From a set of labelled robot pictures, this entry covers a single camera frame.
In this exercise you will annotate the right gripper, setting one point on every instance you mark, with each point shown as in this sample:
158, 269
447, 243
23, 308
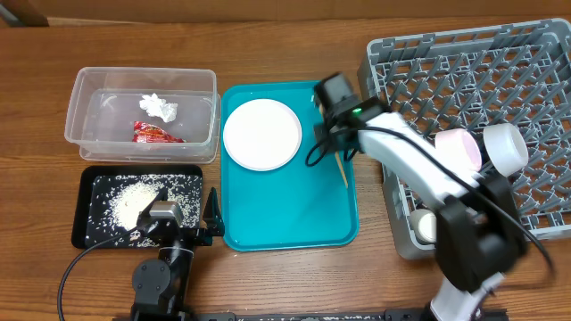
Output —
325, 132

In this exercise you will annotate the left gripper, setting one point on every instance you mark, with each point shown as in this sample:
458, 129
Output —
213, 220

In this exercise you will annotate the pile of rice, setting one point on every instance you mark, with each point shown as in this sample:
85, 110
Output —
116, 201

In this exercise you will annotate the red snack wrapper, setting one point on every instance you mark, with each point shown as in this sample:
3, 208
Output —
148, 133

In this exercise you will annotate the white tissue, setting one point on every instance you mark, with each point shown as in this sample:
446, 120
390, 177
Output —
155, 106

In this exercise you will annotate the small white cup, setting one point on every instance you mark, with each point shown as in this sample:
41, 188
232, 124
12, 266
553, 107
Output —
423, 224

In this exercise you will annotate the grey bowl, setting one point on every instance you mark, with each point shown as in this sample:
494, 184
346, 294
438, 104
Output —
506, 148

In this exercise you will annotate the wooden chopstick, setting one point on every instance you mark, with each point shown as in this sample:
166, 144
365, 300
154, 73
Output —
341, 168

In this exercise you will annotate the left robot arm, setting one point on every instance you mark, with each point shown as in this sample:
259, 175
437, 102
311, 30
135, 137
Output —
160, 284

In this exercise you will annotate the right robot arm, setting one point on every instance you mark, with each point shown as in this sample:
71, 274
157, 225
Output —
477, 237

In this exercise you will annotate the grey dishwasher rack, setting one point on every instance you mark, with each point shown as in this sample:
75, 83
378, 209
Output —
474, 78

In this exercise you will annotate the black tray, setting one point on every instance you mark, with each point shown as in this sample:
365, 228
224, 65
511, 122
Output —
88, 177

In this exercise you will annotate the large white plate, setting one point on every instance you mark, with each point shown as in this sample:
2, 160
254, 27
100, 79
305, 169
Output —
262, 134

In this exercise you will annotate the teal serving tray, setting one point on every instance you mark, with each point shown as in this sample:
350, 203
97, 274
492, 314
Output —
294, 206

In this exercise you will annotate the clear plastic bin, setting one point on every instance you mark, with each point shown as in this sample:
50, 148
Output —
104, 105

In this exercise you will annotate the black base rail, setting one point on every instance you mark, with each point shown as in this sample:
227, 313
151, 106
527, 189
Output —
416, 314

